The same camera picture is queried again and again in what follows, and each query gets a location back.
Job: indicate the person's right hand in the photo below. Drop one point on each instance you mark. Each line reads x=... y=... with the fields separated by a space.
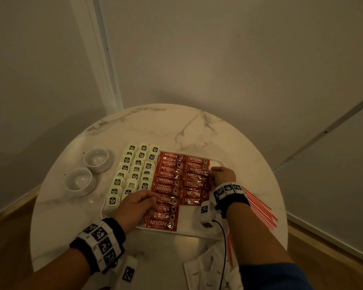
x=225 y=175

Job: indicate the person's left hand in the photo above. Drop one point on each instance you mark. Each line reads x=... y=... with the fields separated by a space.
x=131 y=208

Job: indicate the person's right fingers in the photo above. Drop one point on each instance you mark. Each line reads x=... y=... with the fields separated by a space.
x=215 y=173

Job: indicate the person's left fingers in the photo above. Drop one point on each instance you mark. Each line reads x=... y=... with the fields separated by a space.
x=149 y=197

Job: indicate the person's left forearm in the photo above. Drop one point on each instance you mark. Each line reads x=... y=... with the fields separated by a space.
x=60 y=273

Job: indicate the person's right forearm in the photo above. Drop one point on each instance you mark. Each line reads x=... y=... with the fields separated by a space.
x=254 y=235

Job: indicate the right wristband with marker tags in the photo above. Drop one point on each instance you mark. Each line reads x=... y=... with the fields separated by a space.
x=230 y=194

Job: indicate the wristband with marker tags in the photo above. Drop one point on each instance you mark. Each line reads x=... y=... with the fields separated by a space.
x=101 y=240
x=230 y=194

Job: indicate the rows of red coffee sachets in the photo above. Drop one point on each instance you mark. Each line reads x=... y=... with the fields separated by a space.
x=169 y=178

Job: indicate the rows of white creamer packets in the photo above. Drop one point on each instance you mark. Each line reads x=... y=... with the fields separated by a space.
x=136 y=170

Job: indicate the white rectangular tray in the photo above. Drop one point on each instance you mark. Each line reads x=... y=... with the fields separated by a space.
x=190 y=218

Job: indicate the bundle of red stir sticks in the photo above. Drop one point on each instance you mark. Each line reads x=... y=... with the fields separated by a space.
x=261 y=209

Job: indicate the left wristband with marker tags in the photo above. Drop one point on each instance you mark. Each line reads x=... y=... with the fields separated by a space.
x=101 y=240

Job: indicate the white ceramic cup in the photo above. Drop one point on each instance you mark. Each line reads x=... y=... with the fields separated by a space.
x=78 y=181
x=97 y=158

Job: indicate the pile of white sugar packets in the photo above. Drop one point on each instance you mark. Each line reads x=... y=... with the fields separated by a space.
x=204 y=270

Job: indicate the blue sleeve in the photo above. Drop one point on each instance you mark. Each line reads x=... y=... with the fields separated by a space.
x=275 y=277

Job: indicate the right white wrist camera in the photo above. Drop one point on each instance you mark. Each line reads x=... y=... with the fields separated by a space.
x=206 y=212

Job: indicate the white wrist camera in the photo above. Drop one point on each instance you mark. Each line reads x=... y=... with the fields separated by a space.
x=206 y=212
x=127 y=273

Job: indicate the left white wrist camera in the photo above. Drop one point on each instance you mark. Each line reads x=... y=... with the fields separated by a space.
x=127 y=273

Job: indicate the white door frame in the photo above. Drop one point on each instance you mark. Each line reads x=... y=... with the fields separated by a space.
x=101 y=54

